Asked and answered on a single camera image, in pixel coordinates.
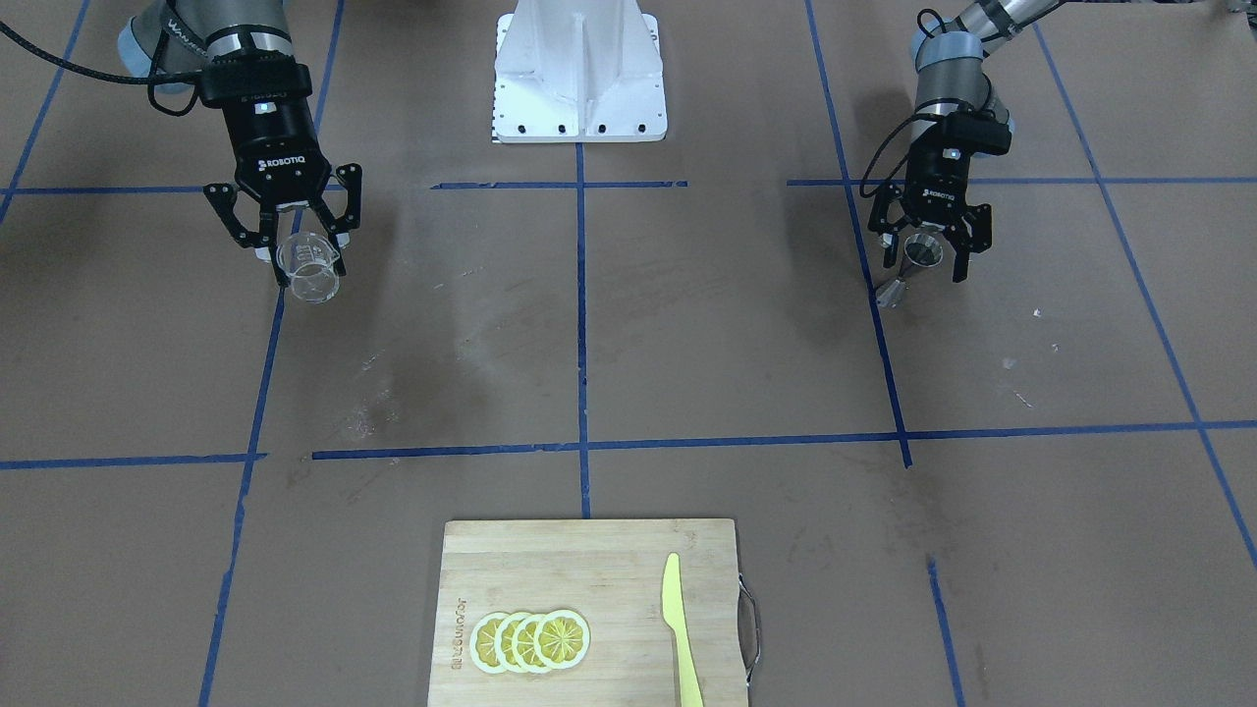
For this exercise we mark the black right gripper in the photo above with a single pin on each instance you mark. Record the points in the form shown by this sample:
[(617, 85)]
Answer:
[(276, 147)]

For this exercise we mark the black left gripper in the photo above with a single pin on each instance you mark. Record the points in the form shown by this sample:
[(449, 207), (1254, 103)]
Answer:
[(941, 185)]

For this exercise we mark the steel double jigger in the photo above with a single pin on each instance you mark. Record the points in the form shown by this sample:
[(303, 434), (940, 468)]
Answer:
[(921, 251)]

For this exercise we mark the clear glass measuring cup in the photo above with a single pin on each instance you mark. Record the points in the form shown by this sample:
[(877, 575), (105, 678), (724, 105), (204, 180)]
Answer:
[(307, 260)]

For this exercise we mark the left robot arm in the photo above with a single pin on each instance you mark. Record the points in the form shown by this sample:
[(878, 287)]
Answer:
[(948, 57)]

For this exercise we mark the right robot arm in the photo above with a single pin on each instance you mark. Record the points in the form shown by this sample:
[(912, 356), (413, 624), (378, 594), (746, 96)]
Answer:
[(238, 57)]

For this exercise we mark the yellow plastic knife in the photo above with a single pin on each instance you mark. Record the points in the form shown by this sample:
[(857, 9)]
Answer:
[(673, 609)]

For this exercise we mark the bamboo cutting board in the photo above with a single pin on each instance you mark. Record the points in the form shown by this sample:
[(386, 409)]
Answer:
[(609, 571)]

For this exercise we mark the lemon slice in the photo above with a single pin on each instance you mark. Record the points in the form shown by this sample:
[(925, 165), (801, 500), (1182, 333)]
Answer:
[(484, 644), (562, 639), (505, 644), (524, 645)]

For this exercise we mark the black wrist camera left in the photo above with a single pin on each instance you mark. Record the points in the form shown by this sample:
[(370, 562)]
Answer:
[(975, 134)]

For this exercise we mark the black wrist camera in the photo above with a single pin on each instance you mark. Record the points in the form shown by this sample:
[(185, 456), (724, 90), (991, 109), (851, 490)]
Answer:
[(975, 134), (259, 78)]

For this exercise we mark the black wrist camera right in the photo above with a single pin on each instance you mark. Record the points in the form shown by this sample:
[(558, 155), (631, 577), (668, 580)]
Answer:
[(259, 78)]

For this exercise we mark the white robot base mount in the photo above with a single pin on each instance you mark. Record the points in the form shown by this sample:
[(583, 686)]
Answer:
[(578, 71)]

